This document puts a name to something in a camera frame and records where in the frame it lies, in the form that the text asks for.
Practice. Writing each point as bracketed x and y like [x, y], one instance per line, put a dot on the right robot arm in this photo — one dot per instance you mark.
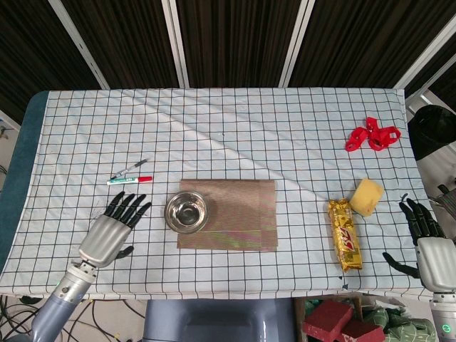
[443, 313]

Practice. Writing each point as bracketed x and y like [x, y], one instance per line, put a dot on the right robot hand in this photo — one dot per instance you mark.
[438, 260]

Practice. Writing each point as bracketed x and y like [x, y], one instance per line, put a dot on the thin black pen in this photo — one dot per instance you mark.
[130, 167]

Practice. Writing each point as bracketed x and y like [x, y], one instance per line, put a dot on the green patterned cloth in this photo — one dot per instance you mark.
[402, 331]

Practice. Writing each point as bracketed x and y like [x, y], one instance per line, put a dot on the wooden crate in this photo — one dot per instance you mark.
[301, 320]

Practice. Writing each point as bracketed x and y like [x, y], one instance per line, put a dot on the grey-blue robot torso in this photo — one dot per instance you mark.
[213, 320]

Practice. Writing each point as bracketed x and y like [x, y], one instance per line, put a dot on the large red box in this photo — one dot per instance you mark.
[327, 317]

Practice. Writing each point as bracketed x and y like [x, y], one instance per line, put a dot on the small red box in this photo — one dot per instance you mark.
[363, 331]

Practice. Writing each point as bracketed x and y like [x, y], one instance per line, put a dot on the metal bowl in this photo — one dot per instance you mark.
[187, 213]

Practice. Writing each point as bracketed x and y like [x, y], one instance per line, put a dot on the teal padded table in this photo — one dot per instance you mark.
[25, 142]

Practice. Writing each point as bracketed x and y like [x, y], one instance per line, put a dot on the black trash bin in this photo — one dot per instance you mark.
[431, 132]

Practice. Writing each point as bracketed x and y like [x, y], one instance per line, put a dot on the brown woven placemat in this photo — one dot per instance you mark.
[242, 213]

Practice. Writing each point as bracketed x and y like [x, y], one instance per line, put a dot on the white marker red cap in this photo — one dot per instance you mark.
[124, 181]

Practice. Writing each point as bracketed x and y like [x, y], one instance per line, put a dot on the white checked tablecloth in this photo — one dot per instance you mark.
[249, 124]

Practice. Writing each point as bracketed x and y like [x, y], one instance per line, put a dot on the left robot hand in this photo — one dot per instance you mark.
[103, 238]

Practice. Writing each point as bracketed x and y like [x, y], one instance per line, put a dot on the white partition post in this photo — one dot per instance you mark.
[427, 57]
[296, 42]
[175, 42]
[78, 42]

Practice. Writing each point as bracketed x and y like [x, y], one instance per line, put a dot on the yellow sponge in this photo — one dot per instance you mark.
[367, 197]

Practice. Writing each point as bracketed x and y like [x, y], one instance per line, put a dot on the gold snack packet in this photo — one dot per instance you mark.
[345, 242]

